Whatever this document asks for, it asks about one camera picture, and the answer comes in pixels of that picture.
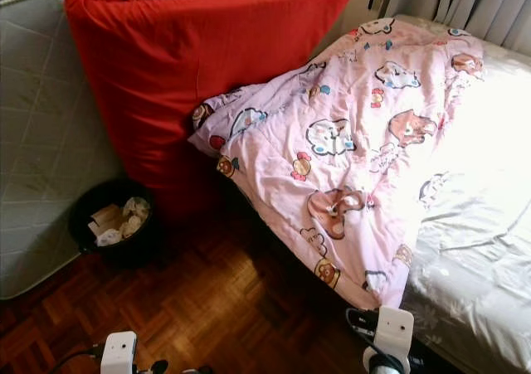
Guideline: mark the bed with white floral sheet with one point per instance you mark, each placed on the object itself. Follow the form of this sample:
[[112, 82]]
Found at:
[[481, 241]]

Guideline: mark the pink cartoon print quilt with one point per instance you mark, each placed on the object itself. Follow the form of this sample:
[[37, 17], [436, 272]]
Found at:
[[340, 142]]

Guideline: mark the black waste bin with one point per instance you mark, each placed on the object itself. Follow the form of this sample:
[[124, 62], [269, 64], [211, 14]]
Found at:
[[141, 250]]

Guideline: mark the white crumpled tissue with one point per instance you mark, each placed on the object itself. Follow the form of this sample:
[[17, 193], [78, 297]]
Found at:
[[135, 216]]

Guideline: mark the grey quilted mattress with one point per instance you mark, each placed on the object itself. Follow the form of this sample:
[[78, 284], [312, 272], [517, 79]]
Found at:
[[41, 142]]

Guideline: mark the brown cardboard scrap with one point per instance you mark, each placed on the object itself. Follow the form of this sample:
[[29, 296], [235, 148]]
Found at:
[[106, 216]]

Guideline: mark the large red cushion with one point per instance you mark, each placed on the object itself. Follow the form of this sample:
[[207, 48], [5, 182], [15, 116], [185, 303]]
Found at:
[[191, 50]]

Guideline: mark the grey curtain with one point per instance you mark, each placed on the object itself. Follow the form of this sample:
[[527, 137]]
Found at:
[[465, 5]]

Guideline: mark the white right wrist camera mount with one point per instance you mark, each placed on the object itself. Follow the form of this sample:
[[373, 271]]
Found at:
[[394, 332]]

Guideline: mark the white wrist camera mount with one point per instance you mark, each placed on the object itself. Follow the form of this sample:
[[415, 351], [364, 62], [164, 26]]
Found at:
[[394, 332], [119, 353]]

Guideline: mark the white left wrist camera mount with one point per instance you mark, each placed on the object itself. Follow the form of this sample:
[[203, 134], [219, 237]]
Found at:
[[119, 353]]

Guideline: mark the wall socket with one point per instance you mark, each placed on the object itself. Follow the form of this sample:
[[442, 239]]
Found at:
[[375, 2]]

